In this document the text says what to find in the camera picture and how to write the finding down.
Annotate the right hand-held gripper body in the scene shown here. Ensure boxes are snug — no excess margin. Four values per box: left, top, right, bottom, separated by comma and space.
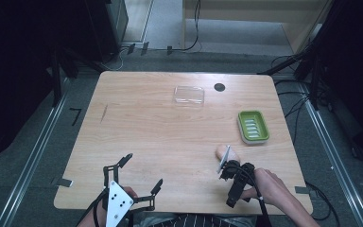
216, 145, 263, 209

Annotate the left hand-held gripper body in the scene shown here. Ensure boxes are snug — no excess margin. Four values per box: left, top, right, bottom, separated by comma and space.
101, 180, 135, 227

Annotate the pale pink soap bar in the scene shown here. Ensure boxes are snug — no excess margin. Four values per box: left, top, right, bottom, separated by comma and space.
215, 144, 241, 164

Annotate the green soap dish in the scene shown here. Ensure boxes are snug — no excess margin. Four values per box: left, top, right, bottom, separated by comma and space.
236, 110, 270, 146

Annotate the person's right hand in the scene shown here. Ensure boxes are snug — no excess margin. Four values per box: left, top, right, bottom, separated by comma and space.
240, 167, 286, 206

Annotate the striped dark clothing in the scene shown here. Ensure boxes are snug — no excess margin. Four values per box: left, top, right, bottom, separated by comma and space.
133, 211, 258, 227

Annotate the clear plastic container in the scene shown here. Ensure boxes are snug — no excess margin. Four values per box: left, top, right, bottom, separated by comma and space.
173, 85, 206, 108

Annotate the black metal stand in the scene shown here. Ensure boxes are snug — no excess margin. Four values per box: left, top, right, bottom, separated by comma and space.
258, 0, 348, 112
45, 44, 108, 108

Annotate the black cabinet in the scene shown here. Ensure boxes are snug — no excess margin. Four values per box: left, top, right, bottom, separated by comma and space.
81, 0, 130, 62

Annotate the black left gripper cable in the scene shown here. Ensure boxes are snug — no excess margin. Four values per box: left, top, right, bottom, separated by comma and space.
75, 188, 109, 227

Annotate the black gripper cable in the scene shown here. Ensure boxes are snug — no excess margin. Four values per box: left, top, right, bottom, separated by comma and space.
233, 164, 273, 227
75, 188, 109, 227

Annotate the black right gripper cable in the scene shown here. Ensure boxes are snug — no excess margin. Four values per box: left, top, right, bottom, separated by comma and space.
233, 164, 273, 227

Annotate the metal floor rail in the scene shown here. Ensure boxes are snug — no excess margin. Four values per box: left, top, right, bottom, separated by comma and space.
0, 79, 71, 227
299, 82, 363, 227

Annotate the black looped floor cable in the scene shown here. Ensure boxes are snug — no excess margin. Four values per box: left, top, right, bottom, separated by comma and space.
304, 181, 342, 222

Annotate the white floor cable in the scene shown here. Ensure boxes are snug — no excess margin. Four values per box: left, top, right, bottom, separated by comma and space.
102, 46, 130, 72

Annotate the black hanging cable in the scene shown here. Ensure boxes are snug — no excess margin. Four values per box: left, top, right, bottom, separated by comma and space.
169, 0, 202, 53

